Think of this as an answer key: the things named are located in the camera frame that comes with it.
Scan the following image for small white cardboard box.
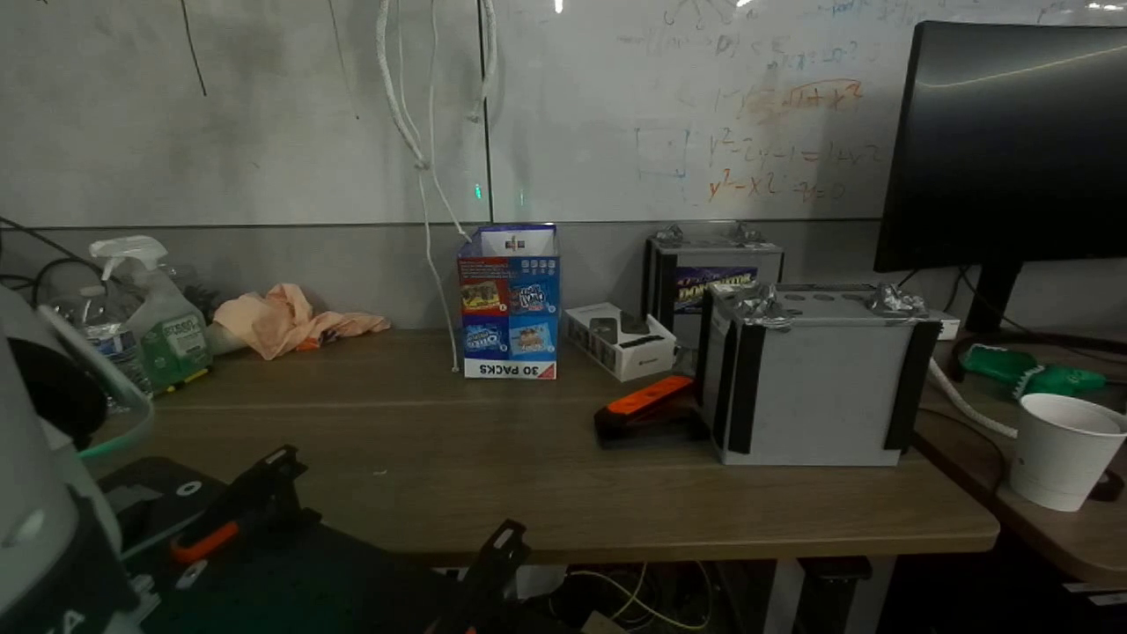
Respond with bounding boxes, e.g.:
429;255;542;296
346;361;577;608
563;302;678;383

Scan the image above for white paper cup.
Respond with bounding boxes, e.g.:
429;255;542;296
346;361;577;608
1008;392;1127;513

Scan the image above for grey box with printed label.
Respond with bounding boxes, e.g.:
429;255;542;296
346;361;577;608
642;224;785;350

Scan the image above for yellow cable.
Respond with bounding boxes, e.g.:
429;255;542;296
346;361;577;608
571;562;712;632

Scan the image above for whiteboard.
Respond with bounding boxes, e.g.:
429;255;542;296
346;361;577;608
0;0;1127;229

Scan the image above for black clamp with orange trigger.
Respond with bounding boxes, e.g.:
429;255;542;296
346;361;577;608
169;445;311;566

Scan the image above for large grey box black straps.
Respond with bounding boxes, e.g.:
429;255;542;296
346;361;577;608
699;281;944;468

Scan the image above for white hose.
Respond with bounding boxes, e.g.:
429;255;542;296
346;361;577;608
926;356;1020;440

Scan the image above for wooden desk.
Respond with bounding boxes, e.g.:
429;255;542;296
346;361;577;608
910;338;1127;587

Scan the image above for colourful snack carton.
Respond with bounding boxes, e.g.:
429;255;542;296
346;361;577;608
456;223;562;381

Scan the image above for black cable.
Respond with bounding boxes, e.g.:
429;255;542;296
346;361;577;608
0;215;99;307

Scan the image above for black monitor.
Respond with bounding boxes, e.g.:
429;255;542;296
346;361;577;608
873;19;1127;358

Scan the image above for clear plastic water bottle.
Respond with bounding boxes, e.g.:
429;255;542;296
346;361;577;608
53;284;156;411

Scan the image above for peach cloth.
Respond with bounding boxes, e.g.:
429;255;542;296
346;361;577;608
210;282;393;362

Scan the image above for clear spray bottle green label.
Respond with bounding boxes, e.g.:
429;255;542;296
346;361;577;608
88;234;214;395

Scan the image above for white rope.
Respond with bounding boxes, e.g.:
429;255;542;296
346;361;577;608
469;0;500;123
376;0;473;375

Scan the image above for orange and black stapler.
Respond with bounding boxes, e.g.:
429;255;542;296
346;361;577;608
593;374;707;449

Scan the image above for green plastic toy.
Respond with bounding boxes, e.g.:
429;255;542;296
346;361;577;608
959;343;1108;400

